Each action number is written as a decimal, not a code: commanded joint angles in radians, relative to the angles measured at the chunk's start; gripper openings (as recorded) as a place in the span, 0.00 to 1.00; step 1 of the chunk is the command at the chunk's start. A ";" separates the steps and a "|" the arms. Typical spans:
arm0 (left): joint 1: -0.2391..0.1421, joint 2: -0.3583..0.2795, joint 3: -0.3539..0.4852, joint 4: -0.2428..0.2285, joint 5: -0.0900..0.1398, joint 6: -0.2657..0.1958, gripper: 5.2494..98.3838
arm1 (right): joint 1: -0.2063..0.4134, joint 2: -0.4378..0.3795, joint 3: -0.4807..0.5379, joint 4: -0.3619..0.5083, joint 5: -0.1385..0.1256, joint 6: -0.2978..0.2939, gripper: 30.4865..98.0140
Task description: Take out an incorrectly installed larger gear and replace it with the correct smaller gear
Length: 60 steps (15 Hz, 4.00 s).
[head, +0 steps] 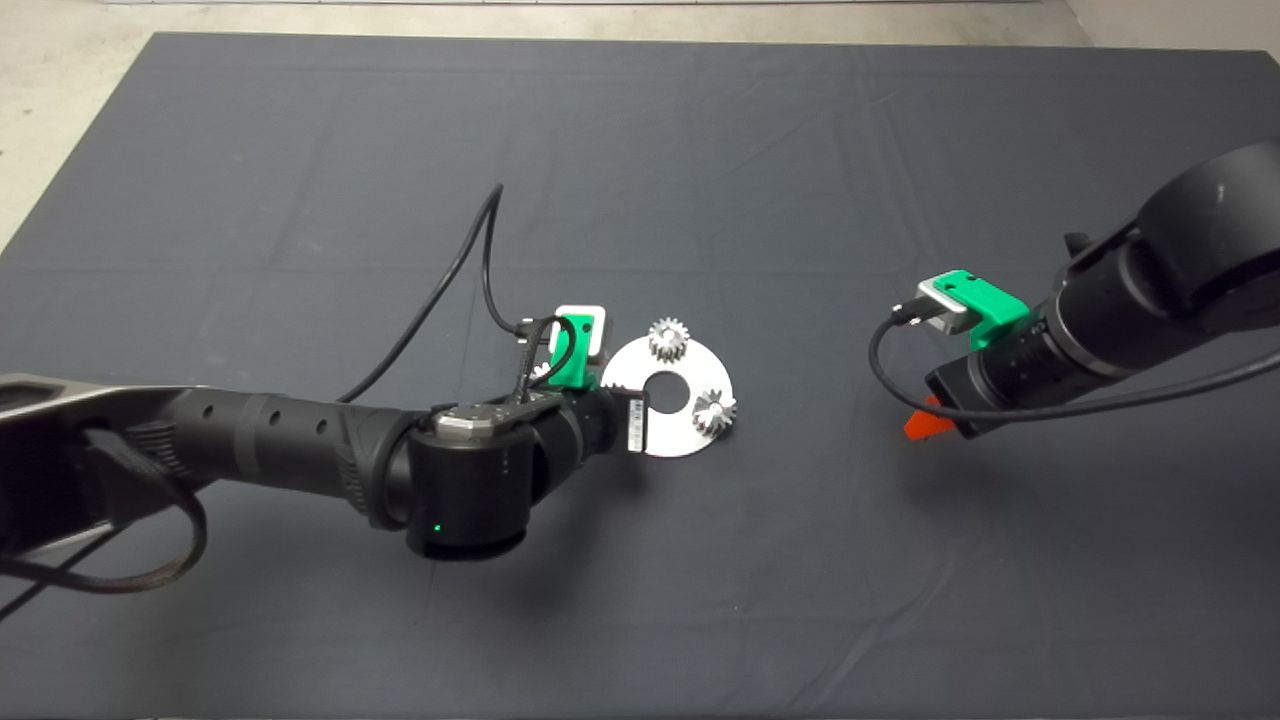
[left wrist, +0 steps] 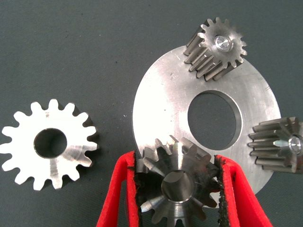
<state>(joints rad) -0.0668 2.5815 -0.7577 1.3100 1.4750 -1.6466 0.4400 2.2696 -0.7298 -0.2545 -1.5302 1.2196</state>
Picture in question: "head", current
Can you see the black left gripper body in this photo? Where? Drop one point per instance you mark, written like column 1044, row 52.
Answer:
column 610, row 425

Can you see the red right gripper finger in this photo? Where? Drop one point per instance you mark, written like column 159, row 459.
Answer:
column 925, row 425

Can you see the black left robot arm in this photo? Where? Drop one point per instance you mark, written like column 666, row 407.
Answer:
column 300, row 450

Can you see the small steel gear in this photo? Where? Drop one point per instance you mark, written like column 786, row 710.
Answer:
column 670, row 342
column 716, row 412

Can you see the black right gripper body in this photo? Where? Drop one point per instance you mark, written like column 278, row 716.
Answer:
column 990, row 390

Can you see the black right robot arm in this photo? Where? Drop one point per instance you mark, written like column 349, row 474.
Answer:
column 1170, row 270

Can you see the round metal plate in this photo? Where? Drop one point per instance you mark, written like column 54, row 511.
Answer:
column 690, row 440

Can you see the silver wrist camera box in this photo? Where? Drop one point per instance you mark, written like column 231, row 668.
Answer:
column 942, row 305
column 585, row 325

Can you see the green right camera mount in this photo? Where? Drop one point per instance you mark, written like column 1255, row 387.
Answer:
column 990, row 305

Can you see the large steel gear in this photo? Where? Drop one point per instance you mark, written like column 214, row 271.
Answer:
column 540, row 372

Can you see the dark grey table cloth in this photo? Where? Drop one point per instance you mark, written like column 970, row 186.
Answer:
column 850, row 550

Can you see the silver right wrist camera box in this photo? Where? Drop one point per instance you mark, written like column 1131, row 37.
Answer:
column 942, row 305

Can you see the green left camera mount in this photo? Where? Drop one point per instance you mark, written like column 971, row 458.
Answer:
column 572, row 355

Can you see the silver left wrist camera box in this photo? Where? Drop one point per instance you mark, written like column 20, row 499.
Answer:
column 585, row 325

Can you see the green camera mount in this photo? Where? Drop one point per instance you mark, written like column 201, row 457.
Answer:
column 572, row 355
column 990, row 305

